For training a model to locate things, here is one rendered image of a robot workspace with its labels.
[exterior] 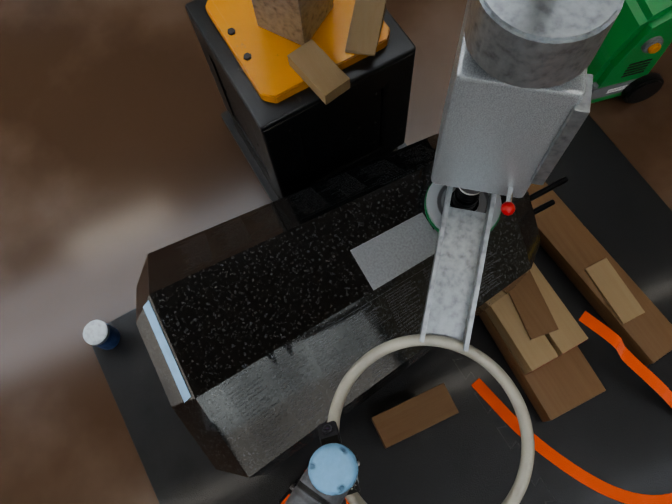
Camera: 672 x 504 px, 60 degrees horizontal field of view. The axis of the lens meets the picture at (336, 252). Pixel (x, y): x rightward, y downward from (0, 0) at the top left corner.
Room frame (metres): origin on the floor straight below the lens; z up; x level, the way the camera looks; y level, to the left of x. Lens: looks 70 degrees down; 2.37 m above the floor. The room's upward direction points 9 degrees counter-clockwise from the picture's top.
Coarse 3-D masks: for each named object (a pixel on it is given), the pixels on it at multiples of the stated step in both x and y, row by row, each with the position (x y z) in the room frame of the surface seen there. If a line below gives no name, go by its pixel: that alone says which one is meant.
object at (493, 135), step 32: (448, 96) 0.64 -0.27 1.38; (480, 96) 0.56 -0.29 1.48; (512, 96) 0.55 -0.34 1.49; (544, 96) 0.53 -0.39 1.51; (576, 96) 0.51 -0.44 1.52; (448, 128) 0.58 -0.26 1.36; (480, 128) 0.56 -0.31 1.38; (512, 128) 0.54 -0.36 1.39; (544, 128) 0.52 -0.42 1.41; (448, 160) 0.57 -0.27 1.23; (480, 160) 0.55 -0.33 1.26; (512, 160) 0.53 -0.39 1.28
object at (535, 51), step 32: (480, 0) 0.61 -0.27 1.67; (512, 0) 0.59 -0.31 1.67; (544, 0) 0.59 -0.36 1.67; (576, 0) 0.58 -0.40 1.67; (608, 0) 0.57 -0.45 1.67; (480, 32) 0.59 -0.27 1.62; (512, 32) 0.54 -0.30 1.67; (544, 32) 0.53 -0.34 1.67; (576, 32) 0.52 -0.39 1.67; (480, 64) 0.57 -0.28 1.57; (512, 64) 0.53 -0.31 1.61; (544, 64) 0.51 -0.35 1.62; (576, 64) 0.52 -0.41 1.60
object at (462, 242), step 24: (456, 216) 0.55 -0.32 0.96; (480, 216) 0.54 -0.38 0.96; (456, 240) 0.49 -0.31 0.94; (480, 240) 0.48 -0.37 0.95; (456, 264) 0.43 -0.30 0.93; (480, 264) 0.41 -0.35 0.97; (432, 288) 0.37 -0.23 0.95; (456, 288) 0.37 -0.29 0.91; (432, 312) 0.32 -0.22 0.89; (456, 312) 0.31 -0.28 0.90; (456, 336) 0.25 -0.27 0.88
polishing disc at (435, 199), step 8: (432, 184) 0.71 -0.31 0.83; (432, 192) 0.68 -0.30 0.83; (440, 192) 0.68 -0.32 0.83; (480, 192) 0.66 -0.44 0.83; (432, 200) 0.66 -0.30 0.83; (440, 200) 0.65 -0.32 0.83; (480, 200) 0.64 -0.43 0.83; (496, 200) 0.63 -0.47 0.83; (432, 208) 0.63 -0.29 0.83; (440, 208) 0.63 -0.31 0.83; (480, 208) 0.61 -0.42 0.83; (496, 208) 0.60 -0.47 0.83; (432, 216) 0.61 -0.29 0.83; (440, 216) 0.61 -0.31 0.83; (496, 216) 0.58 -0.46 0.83
